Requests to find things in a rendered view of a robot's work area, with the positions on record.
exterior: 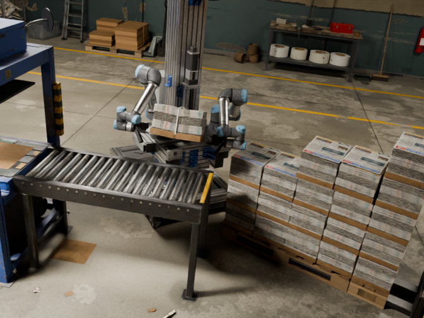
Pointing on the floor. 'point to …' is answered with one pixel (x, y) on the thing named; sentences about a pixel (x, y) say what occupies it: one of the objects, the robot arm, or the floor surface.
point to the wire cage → (6, 7)
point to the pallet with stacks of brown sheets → (119, 36)
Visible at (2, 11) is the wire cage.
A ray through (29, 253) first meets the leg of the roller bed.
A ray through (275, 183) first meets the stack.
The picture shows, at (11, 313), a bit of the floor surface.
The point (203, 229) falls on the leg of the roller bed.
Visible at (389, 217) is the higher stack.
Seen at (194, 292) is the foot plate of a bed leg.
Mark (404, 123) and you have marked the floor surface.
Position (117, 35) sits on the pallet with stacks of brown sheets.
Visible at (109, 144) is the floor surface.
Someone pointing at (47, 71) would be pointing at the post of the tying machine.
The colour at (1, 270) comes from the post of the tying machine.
